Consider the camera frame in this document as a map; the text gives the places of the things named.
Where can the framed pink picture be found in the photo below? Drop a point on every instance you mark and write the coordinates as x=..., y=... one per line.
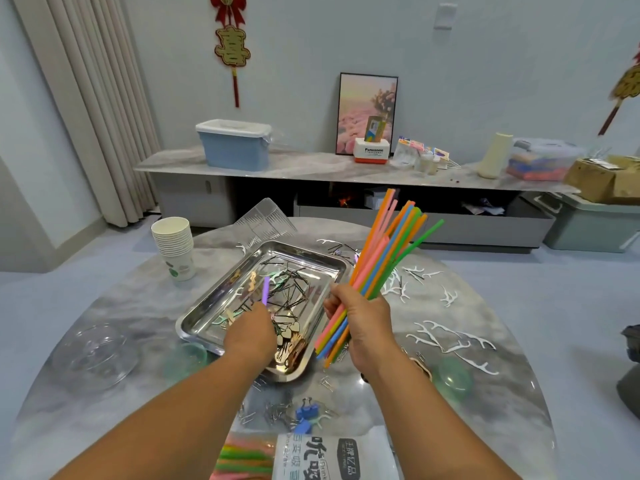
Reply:
x=355, y=105

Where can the person's right hand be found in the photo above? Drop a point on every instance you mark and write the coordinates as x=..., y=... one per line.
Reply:
x=368, y=333

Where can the person's left hand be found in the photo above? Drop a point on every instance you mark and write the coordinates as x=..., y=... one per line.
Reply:
x=252, y=337

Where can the clear bag of snacks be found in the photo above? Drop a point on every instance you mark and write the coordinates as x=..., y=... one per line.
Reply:
x=406, y=153

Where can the group of white paper cups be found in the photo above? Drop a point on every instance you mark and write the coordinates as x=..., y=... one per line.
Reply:
x=174, y=250

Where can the trash bin with black bag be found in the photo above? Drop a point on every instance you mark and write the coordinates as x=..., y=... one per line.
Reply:
x=630, y=375

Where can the clear printed plastic bag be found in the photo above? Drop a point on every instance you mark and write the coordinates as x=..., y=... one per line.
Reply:
x=340, y=457

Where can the pale green plastic lid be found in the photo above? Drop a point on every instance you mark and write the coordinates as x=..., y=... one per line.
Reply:
x=453, y=375

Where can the white floss pick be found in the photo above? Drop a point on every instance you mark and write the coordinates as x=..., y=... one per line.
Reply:
x=450, y=337
x=475, y=365

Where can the grey cabinet with marble top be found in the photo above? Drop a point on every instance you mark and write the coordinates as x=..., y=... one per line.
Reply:
x=300, y=163

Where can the white wall switch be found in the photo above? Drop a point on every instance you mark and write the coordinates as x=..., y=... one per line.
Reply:
x=446, y=16

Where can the translucent green plastic cup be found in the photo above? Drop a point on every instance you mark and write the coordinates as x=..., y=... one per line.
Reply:
x=185, y=360

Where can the loose papers in cabinet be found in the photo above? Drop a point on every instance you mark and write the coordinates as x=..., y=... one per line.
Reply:
x=483, y=207

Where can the clear round plastic bowl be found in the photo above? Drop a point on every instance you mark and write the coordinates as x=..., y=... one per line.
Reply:
x=97, y=353

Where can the metal tray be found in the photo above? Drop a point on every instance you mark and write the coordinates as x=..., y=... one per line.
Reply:
x=205, y=320

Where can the pile of colourful straws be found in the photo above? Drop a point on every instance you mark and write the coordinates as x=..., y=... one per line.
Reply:
x=380, y=245

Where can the white and red small box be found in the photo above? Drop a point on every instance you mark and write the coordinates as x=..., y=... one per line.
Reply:
x=371, y=151

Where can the cardboard box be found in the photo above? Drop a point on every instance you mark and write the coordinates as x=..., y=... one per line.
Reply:
x=605, y=180

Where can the beige curtain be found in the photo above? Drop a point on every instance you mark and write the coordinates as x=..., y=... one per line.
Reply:
x=90, y=105

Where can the colourful small packet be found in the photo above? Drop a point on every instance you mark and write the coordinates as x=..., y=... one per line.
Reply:
x=441, y=156

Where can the blue storage box white lid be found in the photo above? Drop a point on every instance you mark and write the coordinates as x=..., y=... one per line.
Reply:
x=233, y=147

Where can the clear ribbed organizer box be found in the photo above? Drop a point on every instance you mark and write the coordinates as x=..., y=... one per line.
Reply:
x=265, y=223

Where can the person's right forearm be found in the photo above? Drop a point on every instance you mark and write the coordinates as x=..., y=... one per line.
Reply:
x=440, y=430

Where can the cream paper roll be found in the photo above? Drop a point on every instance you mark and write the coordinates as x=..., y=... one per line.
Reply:
x=496, y=157

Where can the grey green storage bin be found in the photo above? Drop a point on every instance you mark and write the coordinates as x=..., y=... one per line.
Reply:
x=590, y=223

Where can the clear storage box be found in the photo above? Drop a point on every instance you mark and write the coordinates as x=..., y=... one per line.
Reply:
x=545, y=160

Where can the person's left forearm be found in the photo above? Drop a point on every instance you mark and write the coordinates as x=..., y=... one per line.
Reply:
x=160, y=425

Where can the small colourful box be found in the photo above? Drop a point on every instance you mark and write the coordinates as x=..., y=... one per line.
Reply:
x=376, y=128

